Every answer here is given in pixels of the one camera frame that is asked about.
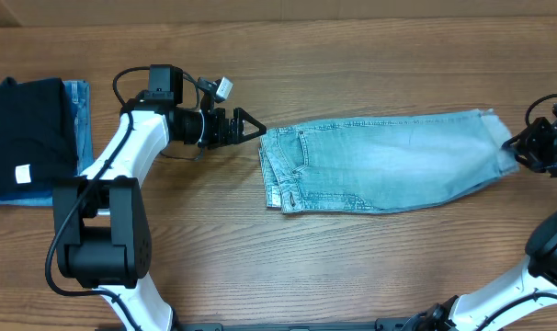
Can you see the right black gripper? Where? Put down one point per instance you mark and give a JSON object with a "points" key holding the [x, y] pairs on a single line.
{"points": [[539, 143]]}

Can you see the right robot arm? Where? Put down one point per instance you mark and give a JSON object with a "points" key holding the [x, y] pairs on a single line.
{"points": [[527, 287]]}

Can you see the black folded shirt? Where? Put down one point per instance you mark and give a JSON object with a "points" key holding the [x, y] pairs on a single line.
{"points": [[37, 135]]}

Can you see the light blue denim jeans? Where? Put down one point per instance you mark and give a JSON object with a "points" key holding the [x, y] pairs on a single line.
{"points": [[382, 165]]}

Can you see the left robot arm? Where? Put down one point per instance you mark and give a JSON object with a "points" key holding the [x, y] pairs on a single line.
{"points": [[102, 244]]}

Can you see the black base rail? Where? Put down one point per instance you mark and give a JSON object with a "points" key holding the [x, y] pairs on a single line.
{"points": [[382, 324]]}

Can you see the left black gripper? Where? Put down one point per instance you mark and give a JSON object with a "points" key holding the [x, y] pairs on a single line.
{"points": [[232, 131]]}

